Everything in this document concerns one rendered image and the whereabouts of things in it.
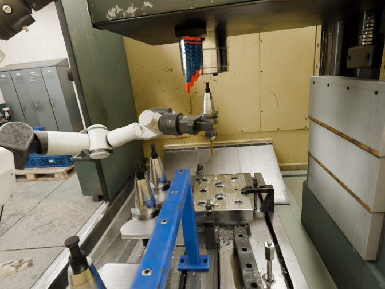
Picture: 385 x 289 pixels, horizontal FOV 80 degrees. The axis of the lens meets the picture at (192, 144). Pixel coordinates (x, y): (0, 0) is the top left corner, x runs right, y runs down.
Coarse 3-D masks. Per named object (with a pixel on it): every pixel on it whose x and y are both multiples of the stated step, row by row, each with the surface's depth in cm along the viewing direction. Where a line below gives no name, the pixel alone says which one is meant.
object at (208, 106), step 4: (204, 96) 79; (208, 96) 78; (212, 96) 79; (204, 100) 79; (208, 100) 79; (212, 100) 79; (204, 104) 80; (208, 104) 79; (212, 104) 79; (204, 108) 80; (208, 108) 79; (212, 108) 79; (204, 112) 80; (208, 112) 79; (212, 112) 79
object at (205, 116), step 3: (216, 111) 82; (201, 114) 80; (204, 114) 79; (207, 114) 79; (210, 114) 78; (213, 114) 79; (216, 114) 79; (204, 117) 80; (207, 117) 79; (210, 117) 79; (213, 117) 80; (216, 117) 80; (204, 120) 80; (207, 120) 79
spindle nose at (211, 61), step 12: (216, 36) 67; (180, 48) 72; (204, 48) 68; (216, 48) 68; (180, 60) 75; (204, 60) 69; (216, 60) 69; (228, 60) 73; (204, 72) 70; (216, 72) 71
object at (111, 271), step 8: (112, 264) 36; (120, 264) 35; (128, 264) 35; (136, 264) 35; (104, 272) 34; (112, 272) 34; (120, 272) 34; (128, 272) 34; (104, 280) 33; (112, 280) 33; (120, 280) 33; (128, 280) 32; (120, 288) 31; (128, 288) 31
